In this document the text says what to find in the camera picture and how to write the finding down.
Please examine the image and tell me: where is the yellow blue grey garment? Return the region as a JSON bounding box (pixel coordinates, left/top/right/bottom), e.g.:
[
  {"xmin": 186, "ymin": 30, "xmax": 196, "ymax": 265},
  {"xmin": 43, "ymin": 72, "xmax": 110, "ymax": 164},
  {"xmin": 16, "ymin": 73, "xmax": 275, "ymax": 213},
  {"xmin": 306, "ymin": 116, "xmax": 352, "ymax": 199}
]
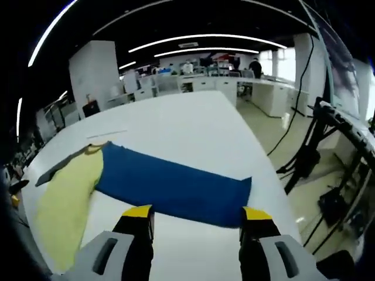
[{"xmin": 35, "ymin": 140, "xmax": 253, "ymax": 273}]

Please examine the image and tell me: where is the long white counter desk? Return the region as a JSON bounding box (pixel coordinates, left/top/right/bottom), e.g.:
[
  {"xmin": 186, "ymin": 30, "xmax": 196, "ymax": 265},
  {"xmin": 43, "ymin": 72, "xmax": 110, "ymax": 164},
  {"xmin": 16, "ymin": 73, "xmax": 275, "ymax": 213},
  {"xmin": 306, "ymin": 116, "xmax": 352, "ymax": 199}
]
[{"xmin": 108, "ymin": 73, "xmax": 312, "ymax": 118}]

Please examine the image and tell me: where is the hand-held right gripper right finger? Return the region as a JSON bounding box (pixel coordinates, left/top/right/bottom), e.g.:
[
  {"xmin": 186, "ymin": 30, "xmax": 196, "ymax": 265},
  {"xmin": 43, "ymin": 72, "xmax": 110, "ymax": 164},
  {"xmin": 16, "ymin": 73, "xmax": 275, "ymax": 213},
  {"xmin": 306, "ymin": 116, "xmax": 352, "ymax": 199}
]
[{"xmin": 238, "ymin": 206, "xmax": 326, "ymax": 281}]

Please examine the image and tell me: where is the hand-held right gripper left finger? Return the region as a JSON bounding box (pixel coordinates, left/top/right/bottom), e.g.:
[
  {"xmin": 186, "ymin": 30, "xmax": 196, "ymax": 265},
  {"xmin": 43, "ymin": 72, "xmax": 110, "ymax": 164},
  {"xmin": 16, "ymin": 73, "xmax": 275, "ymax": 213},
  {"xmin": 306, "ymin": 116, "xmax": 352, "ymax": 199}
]
[{"xmin": 64, "ymin": 204, "xmax": 155, "ymax": 281}]

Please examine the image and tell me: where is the white mesh office chair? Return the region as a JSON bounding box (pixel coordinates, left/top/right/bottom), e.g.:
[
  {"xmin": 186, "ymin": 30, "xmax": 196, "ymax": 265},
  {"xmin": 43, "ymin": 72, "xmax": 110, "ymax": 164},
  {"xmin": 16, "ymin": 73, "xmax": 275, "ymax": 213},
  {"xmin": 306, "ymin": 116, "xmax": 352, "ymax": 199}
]
[{"xmin": 155, "ymin": 74, "xmax": 180, "ymax": 95}]

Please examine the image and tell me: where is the black hanging cable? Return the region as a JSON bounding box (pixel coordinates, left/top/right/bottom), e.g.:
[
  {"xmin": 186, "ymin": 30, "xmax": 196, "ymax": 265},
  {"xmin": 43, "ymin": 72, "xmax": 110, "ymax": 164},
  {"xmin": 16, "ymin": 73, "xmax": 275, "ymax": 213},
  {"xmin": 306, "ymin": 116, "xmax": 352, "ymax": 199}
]
[{"xmin": 267, "ymin": 29, "xmax": 316, "ymax": 156}]

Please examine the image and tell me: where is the black equipment stand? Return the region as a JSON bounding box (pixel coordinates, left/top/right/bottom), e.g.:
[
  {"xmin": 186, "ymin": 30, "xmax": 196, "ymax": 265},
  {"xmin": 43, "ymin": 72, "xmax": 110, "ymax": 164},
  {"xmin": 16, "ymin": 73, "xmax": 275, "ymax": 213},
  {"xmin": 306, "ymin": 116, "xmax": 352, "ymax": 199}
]
[{"xmin": 277, "ymin": 98, "xmax": 375, "ymax": 196}]

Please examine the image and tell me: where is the large dark monitor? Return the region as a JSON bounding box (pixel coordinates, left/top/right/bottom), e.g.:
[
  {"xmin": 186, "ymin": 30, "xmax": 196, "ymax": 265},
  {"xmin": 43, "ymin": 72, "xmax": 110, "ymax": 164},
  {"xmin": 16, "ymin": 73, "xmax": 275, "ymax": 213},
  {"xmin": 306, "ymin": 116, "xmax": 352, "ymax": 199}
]
[{"xmin": 301, "ymin": 0, "xmax": 364, "ymax": 119}]

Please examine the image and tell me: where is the dark shelf rack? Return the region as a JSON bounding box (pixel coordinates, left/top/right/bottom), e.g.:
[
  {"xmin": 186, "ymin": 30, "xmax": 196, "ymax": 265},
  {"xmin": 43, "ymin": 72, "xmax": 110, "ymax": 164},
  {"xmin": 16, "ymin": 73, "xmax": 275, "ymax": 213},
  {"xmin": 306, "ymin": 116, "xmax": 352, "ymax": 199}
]
[{"xmin": 36, "ymin": 100, "xmax": 80, "ymax": 138}]

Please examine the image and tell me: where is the black bin with red top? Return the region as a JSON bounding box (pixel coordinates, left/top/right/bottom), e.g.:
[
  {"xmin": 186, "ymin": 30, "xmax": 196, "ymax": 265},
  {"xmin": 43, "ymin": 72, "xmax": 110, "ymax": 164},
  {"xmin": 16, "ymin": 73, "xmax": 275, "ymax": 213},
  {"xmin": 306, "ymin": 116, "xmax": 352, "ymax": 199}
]
[{"xmin": 81, "ymin": 93, "xmax": 101, "ymax": 118}]

